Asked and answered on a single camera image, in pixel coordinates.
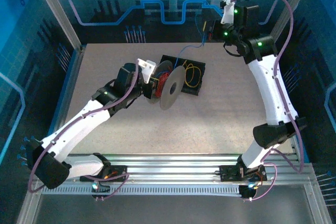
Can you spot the black two-compartment tray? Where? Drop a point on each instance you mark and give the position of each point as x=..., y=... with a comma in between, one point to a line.
x=194, y=91

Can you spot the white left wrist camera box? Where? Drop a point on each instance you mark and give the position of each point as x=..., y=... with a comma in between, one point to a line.
x=147, y=70

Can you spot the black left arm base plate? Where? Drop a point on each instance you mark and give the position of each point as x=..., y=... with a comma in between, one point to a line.
x=119, y=175

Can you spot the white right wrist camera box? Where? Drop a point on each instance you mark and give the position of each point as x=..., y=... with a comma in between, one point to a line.
x=228, y=11

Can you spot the grey lower shelf panel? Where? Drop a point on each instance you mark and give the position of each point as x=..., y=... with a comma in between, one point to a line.
x=170, y=211

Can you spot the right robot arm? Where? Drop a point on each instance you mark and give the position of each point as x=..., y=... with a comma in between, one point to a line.
x=273, y=93

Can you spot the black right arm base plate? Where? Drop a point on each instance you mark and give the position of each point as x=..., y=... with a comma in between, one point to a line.
x=227, y=172

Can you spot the aluminium frame post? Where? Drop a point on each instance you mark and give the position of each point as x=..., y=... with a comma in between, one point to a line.
x=56, y=11
x=288, y=11

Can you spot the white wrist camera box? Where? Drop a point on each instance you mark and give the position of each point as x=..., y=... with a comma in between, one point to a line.
x=228, y=11
x=147, y=70

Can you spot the aluminium table side rail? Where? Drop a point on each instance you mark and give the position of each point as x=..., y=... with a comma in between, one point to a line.
x=77, y=61

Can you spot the small black controller box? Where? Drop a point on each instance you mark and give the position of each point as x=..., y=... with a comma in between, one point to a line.
x=246, y=191
x=101, y=188

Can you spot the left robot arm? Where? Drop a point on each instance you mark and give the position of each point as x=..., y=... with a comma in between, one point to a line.
x=78, y=124

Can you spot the aluminium front rail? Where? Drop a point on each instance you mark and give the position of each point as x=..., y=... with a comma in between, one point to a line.
x=170, y=166

